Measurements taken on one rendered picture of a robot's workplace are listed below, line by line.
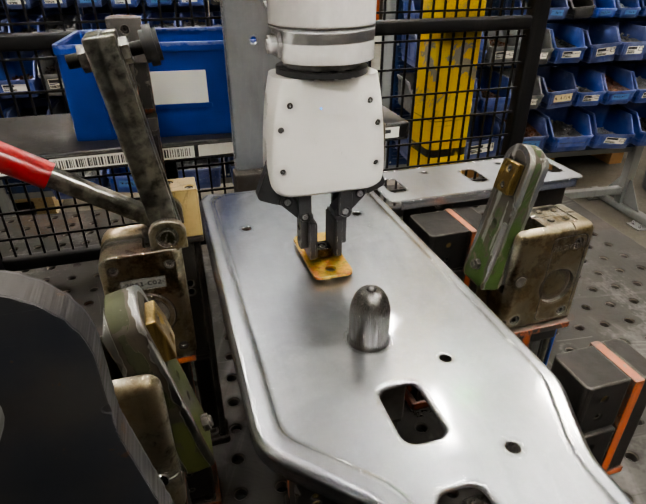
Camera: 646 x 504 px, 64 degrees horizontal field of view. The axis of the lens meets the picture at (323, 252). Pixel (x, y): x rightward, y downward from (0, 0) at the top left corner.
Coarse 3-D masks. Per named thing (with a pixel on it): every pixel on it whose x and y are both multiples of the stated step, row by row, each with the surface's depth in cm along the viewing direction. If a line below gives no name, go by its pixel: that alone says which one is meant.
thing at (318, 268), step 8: (320, 232) 54; (296, 240) 53; (320, 240) 53; (320, 248) 49; (328, 248) 49; (304, 256) 50; (320, 256) 50; (328, 256) 50; (336, 256) 50; (312, 264) 49; (320, 264) 49; (328, 264) 49; (336, 264) 49; (344, 264) 49; (312, 272) 47; (320, 272) 47; (328, 272) 47; (336, 272) 47; (344, 272) 47
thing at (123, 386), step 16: (112, 368) 31; (128, 384) 27; (144, 384) 27; (160, 384) 28; (128, 400) 27; (144, 400) 27; (160, 400) 28; (128, 416) 27; (144, 416) 28; (160, 416) 28; (144, 432) 28; (160, 432) 29; (144, 448) 29; (160, 448) 29; (160, 464) 30; (176, 464) 31; (176, 480) 31; (176, 496) 32
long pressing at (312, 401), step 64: (256, 256) 51; (384, 256) 51; (256, 320) 42; (320, 320) 42; (448, 320) 42; (256, 384) 36; (320, 384) 36; (384, 384) 36; (448, 384) 36; (512, 384) 36; (256, 448) 32; (320, 448) 31; (384, 448) 31; (448, 448) 31; (576, 448) 32
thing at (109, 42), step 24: (144, 24) 36; (96, 48) 35; (120, 48) 36; (144, 48) 36; (96, 72) 36; (120, 72) 36; (120, 96) 37; (120, 120) 37; (144, 120) 41; (120, 144) 38; (144, 144) 39; (144, 168) 40; (144, 192) 41; (168, 192) 41; (168, 216) 42
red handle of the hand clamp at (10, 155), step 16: (0, 144) 37; (0, 160) 37; (16, 160) 38; (32, 160) 38; (16, 176) 38; (32, 176) 38; (48, 176) 39; (64, 176) 39; (64, 192) 40; (80, 192) 40; (96, 192) 40; (112, 192) 42; (112, 208) 41; (128, 208) 42; (144, 224) 43
